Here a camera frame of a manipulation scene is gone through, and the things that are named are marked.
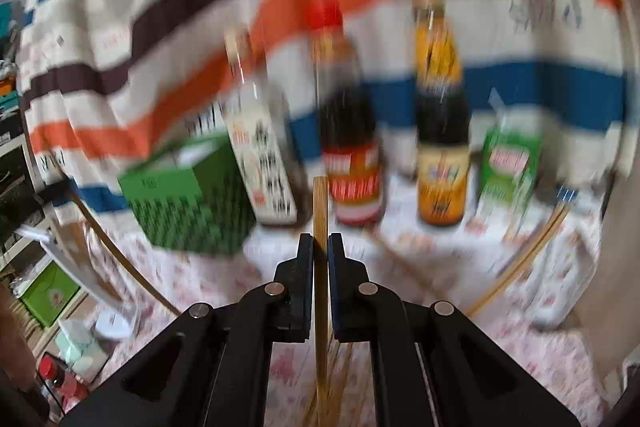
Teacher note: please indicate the cluttered storage shelf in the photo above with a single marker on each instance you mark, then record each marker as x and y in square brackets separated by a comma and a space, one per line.
[15, 187]

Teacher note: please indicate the yellow label dark sauce bottle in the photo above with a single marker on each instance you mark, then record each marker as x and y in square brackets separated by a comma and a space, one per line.
[442, 132]

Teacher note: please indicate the single bamboo chopstick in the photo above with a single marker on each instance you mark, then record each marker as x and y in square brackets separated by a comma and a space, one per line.
[320, 207]

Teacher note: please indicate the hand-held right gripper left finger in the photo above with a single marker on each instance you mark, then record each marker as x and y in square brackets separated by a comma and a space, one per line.
[306, 267]

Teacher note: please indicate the translucent plastic cup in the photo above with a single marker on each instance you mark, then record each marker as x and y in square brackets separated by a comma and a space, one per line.
[560, 297]

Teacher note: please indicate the pink picture print tablecloth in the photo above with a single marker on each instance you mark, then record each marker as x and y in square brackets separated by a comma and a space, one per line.
[525, 357]

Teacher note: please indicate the white desk lamp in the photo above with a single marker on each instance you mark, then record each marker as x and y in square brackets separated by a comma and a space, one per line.
[112, 326]

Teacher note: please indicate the small red-capped bottles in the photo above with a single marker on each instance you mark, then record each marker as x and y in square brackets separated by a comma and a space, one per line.
[55, 374]

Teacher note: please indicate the pale green tissue pack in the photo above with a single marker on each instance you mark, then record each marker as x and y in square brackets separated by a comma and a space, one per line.
[80, 347]

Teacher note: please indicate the green checkered box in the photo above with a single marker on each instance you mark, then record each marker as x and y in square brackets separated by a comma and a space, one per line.
[190, 207]

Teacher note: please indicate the group of bamboo chopsticks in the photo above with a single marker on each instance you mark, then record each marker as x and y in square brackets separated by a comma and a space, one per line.
[523, 268]

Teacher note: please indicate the clear cooking wine bottle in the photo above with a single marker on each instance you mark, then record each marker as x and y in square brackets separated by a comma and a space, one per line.
[260, 167]

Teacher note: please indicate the green storage box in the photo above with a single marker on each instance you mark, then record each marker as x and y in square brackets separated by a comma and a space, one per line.
[47, 294]

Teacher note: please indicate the red cap dark sauce bottle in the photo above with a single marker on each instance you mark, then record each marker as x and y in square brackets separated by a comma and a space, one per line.
[350, 132]

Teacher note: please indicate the green drink carton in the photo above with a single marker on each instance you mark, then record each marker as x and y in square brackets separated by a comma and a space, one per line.
[507, 172]

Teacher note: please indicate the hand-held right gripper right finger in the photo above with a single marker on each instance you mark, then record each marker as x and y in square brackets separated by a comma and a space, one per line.
[336, 267]

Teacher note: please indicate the bear print cloth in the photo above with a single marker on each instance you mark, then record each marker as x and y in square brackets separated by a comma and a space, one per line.
[425, 252]

